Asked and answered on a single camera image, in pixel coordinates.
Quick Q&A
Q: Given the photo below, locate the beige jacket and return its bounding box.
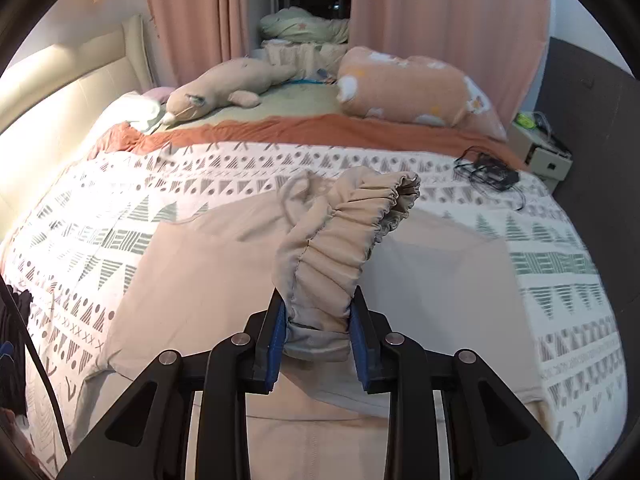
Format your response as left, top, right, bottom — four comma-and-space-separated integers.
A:
72, 167, 546, 479

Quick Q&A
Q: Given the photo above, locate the black folded garment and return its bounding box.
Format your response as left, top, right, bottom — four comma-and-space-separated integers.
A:
0, 285, 32, 416

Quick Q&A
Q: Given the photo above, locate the patterned white bed blanket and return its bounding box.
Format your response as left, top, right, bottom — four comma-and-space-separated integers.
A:
1, 115, 628, 479

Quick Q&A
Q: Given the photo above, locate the white bedside nightstand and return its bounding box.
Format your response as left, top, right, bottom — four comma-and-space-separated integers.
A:
508, 112, 573, 194

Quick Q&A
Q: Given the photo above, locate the light green pillow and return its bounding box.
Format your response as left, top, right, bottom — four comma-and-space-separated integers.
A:
89, 87, 174, 134

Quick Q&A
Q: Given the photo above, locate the orange plush pillow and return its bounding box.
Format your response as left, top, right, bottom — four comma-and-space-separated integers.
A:
336, 47, 506, 142

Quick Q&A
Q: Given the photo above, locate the cream padded headboard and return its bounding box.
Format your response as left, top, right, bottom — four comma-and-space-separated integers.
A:
1, 15, 154, 234

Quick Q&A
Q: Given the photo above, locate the beige plush animal toy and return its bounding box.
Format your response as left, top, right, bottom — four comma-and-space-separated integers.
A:
160, 58, 296, 127

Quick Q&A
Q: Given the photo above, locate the right pink curtain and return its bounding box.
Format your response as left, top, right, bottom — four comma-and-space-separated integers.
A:
349, 0, 550, 124

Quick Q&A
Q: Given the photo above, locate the pink curtain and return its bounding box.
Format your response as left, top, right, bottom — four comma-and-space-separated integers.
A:
146, 0, 272, 86
349, 0, 550, 124

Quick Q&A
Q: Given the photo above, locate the green bedding pile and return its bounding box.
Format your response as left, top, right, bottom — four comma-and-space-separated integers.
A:
254, 6, 349, 80

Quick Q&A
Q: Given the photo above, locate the left pink curtain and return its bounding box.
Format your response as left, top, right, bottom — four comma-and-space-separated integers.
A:
146, 0, 272, 86

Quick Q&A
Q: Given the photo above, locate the black cable bundle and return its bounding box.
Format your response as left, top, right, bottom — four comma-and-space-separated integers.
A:
453, 145, 526, 212

